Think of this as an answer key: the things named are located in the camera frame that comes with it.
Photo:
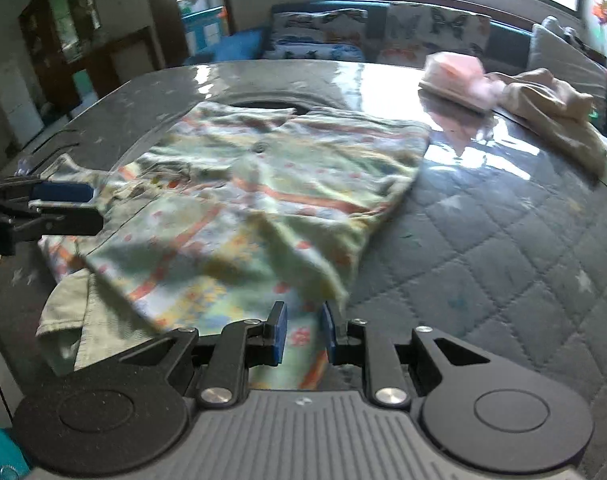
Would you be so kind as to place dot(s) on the blue sofa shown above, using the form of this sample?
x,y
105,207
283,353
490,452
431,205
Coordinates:
x,y
507,50

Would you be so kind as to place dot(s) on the grey white pillow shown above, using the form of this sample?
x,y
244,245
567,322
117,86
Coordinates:
x,y
565,62

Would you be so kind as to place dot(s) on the dark wooden cabinet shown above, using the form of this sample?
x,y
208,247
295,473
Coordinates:
x,y
78,46

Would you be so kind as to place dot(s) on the white refrigerator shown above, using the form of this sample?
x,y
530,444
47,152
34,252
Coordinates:
x,y
16,102

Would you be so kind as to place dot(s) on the beige crumpled garment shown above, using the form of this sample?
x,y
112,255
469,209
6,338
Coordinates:
x,y
557,113

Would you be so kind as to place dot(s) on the left butterfly cushion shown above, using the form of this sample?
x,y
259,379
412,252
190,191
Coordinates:
x,y
337,35

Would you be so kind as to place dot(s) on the colourful pinwheel on wall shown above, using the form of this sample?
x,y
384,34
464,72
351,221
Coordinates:
x,y
599,11

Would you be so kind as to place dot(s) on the right butterfly cushion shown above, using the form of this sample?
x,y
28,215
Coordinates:
x,y
414,31

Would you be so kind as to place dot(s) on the pink item in plastic bag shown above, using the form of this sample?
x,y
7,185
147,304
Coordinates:
x,y
461,78

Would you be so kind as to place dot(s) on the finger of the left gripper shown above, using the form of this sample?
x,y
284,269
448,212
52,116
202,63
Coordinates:
x,y
23,225
23,191

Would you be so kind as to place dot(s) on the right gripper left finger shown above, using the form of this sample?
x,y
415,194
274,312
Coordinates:
x,y
213,369

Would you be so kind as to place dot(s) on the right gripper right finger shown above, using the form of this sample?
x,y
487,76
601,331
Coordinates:
x,y
391,371

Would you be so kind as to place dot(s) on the blue white small cabinet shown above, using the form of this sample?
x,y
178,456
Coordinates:
x,y
204,29

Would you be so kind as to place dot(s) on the colourful patterned child's shirt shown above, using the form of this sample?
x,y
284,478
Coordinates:
x,y
231,211

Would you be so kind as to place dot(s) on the butterfly cushion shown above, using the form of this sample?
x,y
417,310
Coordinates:
x,y
414,31
337,35

